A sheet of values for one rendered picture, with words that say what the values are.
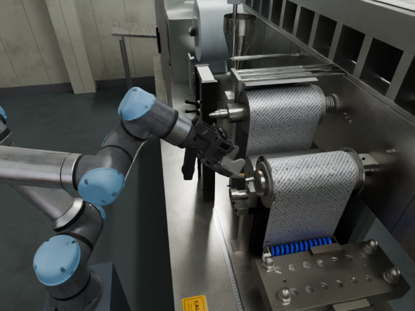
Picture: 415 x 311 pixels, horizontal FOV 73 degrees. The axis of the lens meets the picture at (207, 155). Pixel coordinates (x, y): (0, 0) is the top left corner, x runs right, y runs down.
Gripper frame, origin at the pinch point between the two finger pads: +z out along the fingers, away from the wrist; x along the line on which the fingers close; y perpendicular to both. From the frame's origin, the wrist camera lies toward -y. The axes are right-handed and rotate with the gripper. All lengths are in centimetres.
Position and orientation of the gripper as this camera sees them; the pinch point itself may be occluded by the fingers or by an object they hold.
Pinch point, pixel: (236, 171)
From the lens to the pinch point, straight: 78.4
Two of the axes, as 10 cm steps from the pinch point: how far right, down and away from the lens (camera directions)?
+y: 6.3, -6.8, -3.8
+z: 7.5, 4.2, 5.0
